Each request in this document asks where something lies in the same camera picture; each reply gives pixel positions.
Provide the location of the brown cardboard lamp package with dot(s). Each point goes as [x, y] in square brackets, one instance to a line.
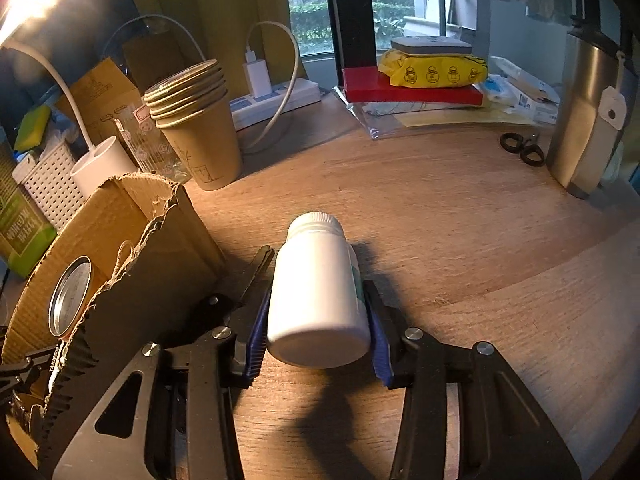
[101, 95]

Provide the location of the grey flat box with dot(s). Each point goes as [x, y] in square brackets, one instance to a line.
[430, 45]

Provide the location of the white woven plastic basket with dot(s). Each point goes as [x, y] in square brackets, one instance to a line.
[48, 182]

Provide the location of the yellow patterned pouch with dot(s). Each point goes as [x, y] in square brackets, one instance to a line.
[432, 71]

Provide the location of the white desk lamp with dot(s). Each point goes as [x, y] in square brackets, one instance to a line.
[101, 161]

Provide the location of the black scissors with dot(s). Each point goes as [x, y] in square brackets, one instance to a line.
[526, 147]

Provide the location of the white medicine boxes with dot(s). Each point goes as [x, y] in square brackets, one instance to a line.
[520, 92]

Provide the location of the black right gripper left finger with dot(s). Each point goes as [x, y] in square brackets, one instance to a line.
[174, 399]

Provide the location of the white power strip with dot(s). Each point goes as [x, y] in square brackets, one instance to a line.
[247, 111]

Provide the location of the stainless steel thermos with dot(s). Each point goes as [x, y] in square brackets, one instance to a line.
[583, 144]

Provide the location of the clear plastic document sleeve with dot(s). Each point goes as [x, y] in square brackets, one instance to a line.
[386, 119]

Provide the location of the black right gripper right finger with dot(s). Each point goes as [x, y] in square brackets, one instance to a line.
[504, 432]

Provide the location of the cardboard box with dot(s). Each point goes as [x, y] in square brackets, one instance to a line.
[155, 259]

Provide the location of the green box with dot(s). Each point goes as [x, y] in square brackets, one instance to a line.
[26, 234]

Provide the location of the white usb charger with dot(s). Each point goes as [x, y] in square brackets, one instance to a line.
[257, 75]

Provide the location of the yellow green sponge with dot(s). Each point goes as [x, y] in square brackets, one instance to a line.
[32, 129]

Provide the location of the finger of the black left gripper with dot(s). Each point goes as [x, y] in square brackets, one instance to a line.
[30, 376]

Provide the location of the stack of brown paper cups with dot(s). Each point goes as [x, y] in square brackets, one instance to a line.
[192, 110]

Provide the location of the white paper tag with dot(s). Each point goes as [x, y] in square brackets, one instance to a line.
[612, 108]

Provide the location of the red book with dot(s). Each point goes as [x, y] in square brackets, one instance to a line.
[367, 84]

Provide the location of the floral glass jar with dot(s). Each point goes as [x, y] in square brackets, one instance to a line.
[148, 145]

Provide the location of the metal tin can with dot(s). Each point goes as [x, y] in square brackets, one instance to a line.
[69, 296]

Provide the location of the white plastic pill bottle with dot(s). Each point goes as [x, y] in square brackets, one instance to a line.
[317, 314]

